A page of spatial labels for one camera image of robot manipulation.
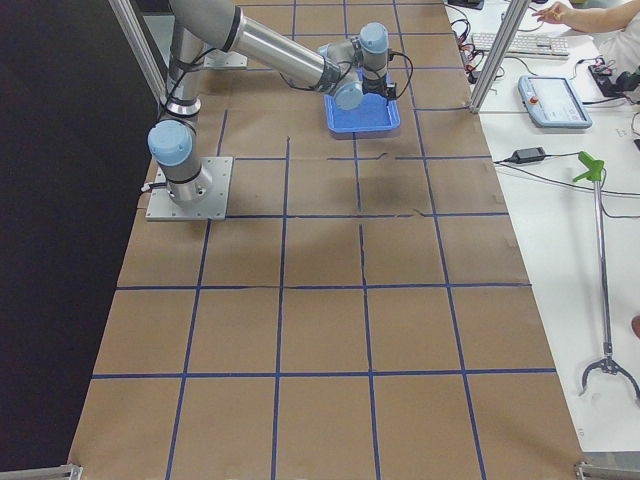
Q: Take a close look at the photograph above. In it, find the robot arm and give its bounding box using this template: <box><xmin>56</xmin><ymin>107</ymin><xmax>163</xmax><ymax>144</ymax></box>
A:
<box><xmin>148</xmin><ymin>1</ymin><xmax>397</xmax><ymax>207</ymax></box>

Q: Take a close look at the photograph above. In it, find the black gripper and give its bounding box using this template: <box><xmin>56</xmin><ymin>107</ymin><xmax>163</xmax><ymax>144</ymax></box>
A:
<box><xmin>363</xmin><ymin>78</ymin><xmax>397</xmax><ymax>102</ymax></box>

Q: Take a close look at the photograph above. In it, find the black power adapter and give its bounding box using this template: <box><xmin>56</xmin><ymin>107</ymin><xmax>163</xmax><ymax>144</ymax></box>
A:
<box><xmin>511</xmin><ymin>147</ymin><xmax>547</xmax><ymax>164</ymax></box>

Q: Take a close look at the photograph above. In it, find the aluminium frame post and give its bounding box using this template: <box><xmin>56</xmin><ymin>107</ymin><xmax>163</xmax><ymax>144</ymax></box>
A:
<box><xmin>469</xmin><ymin>0</ymin><xmax>529</xmax><ymax>114</ymax></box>

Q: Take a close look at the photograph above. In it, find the blue plastic tray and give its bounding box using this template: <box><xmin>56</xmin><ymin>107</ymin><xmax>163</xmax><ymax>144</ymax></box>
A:
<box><xmin>324</xmin><ymin>93</ymin><xmax>401</xmax><ymax>135</ymax></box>

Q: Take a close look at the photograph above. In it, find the white keyboard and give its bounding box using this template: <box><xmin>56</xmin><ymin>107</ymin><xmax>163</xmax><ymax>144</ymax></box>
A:
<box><xmin>471</xmin><ymin>32</ymin><xmax>570</xmax><ymax>60</ymax></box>

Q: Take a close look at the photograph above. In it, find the green handled reacher grabber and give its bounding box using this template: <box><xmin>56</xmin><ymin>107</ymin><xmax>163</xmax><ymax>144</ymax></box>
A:
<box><xmin>573</xmin><ymin>151</ymin><xmax>639</xmax><ymax>405</ymax></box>

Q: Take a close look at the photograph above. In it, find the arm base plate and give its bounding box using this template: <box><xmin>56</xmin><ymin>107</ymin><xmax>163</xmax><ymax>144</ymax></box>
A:
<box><xmin>203</xmin><ymin>50</ymin><xmax>248</xmax><ymax>71</ymax></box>
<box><xmin>145</xmin><ymin>157</ymin><xmax>233</xmax><ymax>221</ymax></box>

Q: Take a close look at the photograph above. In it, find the brown paper table cover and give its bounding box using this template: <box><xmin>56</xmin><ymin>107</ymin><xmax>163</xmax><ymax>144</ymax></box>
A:
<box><xmin>69</xmin><ymin>1</ymin><xmax>580</xmax><ymax>479</ymax></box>

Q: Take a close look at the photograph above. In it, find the teach pendant tablet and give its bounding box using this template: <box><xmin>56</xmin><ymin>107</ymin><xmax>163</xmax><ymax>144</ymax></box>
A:
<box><xmin>517</xmin><ymin>75</ymin><xmax>592</xmax><ymax>129</ymax></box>

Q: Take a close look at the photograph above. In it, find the person's hand at keyboard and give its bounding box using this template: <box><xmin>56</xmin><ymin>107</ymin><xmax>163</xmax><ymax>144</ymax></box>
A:
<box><xmin>532</xmin><ymin>1</ymin><xmax>574</xmax><ymax>25</ymax></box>

